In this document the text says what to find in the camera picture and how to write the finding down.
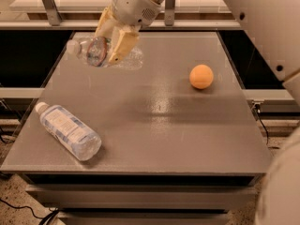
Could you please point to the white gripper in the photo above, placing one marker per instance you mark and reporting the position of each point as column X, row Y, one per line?
column 132, row 4

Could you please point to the clear ribbed water bottle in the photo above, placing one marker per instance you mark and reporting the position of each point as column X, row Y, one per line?
column 96, row 51

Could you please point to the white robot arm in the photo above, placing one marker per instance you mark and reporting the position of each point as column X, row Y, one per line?
column 273, row 27

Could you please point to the blue labelled water bottle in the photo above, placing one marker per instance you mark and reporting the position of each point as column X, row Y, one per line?
column 78, row 138

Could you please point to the orange ball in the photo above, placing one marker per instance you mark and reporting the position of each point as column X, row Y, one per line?
column 201, row 77

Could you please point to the metal railing frame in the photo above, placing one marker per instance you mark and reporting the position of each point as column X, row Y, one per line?
column 52, row 18

